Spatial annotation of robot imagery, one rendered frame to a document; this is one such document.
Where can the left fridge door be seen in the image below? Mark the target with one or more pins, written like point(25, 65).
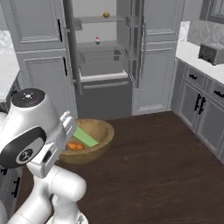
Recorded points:
point(70, 35)

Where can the wooden bowl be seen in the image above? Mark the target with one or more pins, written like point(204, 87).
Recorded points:
point(96, 151)

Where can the grey base cupboard door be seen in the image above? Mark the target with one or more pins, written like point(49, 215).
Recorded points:
point(10, 189)
point(188, 105)
point(211, 125)

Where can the yellow round fruit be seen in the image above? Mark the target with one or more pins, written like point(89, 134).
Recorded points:
point(106, 14)

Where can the fridge freezer drawer front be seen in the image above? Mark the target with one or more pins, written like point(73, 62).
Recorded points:
point(105, 99)

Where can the right fridge door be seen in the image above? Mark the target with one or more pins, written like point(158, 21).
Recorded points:
point(132, 43)

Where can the grey drawer front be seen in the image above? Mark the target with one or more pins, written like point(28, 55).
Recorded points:
point(194, 76)
point(217, 92)

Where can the fridge door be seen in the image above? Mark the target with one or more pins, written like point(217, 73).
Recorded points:
point(70, 35)
point(132, 43)

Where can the red and blue cupcake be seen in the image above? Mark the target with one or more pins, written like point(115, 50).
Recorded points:
point(97, 40)

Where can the green corn cob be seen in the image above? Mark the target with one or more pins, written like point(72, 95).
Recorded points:
point(84, 137)

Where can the tall grey cupboard door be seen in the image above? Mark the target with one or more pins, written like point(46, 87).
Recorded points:
point(32, 23)
point(43, 78)

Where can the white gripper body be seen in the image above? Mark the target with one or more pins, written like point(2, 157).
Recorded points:
point(68, 124)

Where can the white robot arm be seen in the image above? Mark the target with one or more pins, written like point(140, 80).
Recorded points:
point(38, 128)

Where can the grey wall cupboard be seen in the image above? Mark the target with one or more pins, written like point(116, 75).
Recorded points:
point(213, 10)

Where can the grey fridge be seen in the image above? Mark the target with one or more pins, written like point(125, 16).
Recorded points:
point(102, 58)

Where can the silver toaster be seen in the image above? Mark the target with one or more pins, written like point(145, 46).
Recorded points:
point(212, 53)

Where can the grey tall cupboard panel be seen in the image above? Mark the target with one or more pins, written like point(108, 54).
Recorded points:
point(159, 58)

